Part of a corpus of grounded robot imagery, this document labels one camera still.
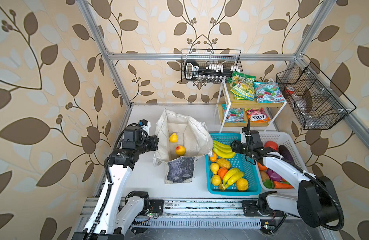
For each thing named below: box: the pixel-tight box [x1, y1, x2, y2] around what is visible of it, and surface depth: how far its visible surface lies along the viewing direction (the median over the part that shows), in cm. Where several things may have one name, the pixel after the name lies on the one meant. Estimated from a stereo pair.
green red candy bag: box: [222, 104, 246, 123], surface depth 91 cm
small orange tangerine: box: [210, 153, 217, 162], surface depth 89 cm
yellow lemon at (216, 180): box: [211, 174, 222, 186], surface depth 81 cm
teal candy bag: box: [254, 81, 286, 104], surface depth 77 cm
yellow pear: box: [210, 162, 220, 175], surface depth 86 cm
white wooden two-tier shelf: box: [216, 78, 287, 133], surface depth 78 cm
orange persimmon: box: [218, 167, 229, 180], surface depth 82 cm
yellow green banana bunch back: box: [212, 140, 236, 159], surface depth 91 cm
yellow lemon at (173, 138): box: [169, 132, 178, 143], surface depth 98 cm
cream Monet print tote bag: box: [152, 108, 214, 184], surface depth 81 cm
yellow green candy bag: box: [228, 71, 257, 101], surface depth 78 cm
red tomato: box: [264, 140, 279, 151], surface depth 95 cm
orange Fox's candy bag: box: [245, 107, 271, 123], surface depth 92 cm
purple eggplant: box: [278, 145, 295, 164], surface depth 87 cm
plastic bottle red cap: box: [285, 86, 296, 95], surface depth 84 cm
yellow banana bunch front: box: [222, 168, 245, 189], surface depth 79 cm
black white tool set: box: [184, 59, 241, 82], surface depth 85 cm
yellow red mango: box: [175, 145, 186, 156], surface depth 92 cm
